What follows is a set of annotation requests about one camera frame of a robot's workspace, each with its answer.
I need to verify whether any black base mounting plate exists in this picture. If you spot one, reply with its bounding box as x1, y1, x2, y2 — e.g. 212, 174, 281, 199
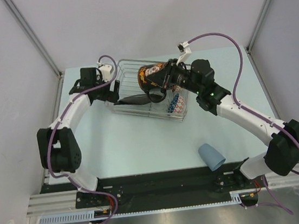
40, 162, 272, 224

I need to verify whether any black floral square plate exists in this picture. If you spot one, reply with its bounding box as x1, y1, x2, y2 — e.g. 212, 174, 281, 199
114, 94, 151, 106

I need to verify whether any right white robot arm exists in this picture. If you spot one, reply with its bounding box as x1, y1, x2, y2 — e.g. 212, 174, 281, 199
138, 59, 299, 188

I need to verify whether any dark mug red interior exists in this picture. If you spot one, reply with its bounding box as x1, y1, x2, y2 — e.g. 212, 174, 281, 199
137, 62, 169, 103

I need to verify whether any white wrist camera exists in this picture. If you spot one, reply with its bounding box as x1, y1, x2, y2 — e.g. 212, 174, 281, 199
97, 61, 114, 82
176, 41, 192, 64

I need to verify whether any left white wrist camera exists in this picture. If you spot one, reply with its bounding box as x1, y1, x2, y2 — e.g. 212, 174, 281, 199
97, 61, 114, 82

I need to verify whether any aluminium frame rail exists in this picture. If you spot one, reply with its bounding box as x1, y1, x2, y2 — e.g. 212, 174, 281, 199
23, 162, 299, 220

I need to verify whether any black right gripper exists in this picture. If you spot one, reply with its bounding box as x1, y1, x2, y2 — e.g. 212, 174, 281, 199
145, 55, 203, 100

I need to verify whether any metal wire dish rack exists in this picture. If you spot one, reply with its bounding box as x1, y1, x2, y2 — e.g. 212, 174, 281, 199
106, 57, 189, 121

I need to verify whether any light blue plastic cup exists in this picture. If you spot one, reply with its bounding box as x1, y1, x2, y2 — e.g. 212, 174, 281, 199
198, 143, 226, 171

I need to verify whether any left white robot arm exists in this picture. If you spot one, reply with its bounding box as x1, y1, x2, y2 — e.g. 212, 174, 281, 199
37, 62, 120, 206

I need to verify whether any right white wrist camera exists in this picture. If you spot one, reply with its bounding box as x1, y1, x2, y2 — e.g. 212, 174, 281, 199
176, 41, 192, 64

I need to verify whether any white slotted cable duct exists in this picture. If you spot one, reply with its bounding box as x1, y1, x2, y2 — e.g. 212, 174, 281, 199
38, 189, 249, 224

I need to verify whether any blue rim red pattern bowl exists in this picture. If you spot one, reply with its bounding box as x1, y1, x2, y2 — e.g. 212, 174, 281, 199
167, 93, 185, 114

